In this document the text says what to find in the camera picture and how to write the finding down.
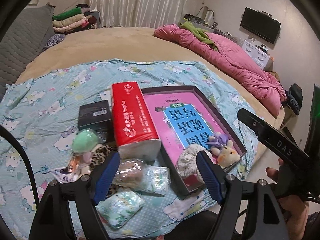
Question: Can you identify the person's right hand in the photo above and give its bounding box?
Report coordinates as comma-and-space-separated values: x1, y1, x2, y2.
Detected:
265, 158, 320, 240

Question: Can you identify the blue white snack packet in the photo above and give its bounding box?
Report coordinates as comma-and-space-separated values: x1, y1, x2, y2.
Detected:
49, 166, 81, 184

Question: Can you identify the dark purple shallow box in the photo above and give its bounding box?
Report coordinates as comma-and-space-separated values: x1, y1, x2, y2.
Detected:
142, 86, 247, 196

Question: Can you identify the pink quilt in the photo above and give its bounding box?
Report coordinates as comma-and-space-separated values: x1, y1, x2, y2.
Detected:
154, 24, 286, 116

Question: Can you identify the black wall television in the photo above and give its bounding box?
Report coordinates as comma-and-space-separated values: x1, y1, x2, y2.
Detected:
240, 7, 281, 44

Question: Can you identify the green floral tissue packet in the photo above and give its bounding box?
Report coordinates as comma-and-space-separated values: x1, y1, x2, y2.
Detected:
96, 188, 145, 229
139, 165, 171, 196

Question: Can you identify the tan bed cover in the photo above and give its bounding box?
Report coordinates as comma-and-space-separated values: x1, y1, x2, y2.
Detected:
16, 28, 285, 128

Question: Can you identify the black cable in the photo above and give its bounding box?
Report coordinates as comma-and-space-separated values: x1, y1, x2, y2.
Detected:
0, 125, 41, 205

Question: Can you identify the green cloth on quilt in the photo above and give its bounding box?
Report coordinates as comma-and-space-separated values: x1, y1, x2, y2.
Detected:
180, 21, 218, 51

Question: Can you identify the light blue cartoon bedsheet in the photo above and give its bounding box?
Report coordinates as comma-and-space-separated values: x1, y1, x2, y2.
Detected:
1, 59, 258, 239

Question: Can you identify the pink plush doll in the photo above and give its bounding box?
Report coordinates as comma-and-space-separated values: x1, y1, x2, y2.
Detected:
67, 152, 92, 178

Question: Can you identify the red tissue pack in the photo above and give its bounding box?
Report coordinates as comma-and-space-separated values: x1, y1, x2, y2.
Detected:
111, 81, 161, 161

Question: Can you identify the grey quilted headboard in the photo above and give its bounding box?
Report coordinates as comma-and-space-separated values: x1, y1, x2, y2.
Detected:
1, 4, 54, 96

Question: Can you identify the white striped curtain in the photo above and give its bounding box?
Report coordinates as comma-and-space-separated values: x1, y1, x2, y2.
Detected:
89, 0, 187, 28

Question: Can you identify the stack of folded clothes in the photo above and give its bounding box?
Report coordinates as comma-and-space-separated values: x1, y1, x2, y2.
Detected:
52, 3, 100, 35

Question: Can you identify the electronics on far desk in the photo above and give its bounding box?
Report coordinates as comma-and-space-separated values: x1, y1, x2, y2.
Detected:
178, 6, 218, 30

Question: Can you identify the pink children's book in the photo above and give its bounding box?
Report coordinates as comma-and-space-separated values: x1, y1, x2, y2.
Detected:
143, 90, 237, 186

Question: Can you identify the green sponge puff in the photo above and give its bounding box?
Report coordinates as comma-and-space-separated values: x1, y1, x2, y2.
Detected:
72, 129, 100, 156

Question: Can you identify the white drawer cabinet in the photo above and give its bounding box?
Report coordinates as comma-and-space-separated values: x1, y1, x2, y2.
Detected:
242, 40, 272, 70

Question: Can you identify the beige plush toy purple ribbon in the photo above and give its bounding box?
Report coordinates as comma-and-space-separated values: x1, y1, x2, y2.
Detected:
206, 132, 240, 168

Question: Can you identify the black small box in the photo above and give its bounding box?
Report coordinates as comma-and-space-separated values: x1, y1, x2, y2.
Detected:
78, 100, 113, 141

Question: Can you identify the brown plush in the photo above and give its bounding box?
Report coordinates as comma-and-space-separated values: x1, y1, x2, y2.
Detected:
112, 159, 147, 189

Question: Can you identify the white floral fabric scrunchie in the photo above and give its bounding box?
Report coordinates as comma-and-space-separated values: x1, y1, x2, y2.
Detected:
176, 144, 213, 184

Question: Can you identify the dark patterned pillow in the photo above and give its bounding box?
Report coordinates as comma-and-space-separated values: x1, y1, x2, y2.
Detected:
41, 34, 66, 52

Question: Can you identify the leopard print scrunchie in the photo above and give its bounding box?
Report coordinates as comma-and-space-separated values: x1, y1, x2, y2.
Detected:
88, 143, 121, 198

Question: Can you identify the dark clothes pile on chair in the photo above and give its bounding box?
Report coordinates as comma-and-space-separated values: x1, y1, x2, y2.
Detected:
285, 83, 303, 115

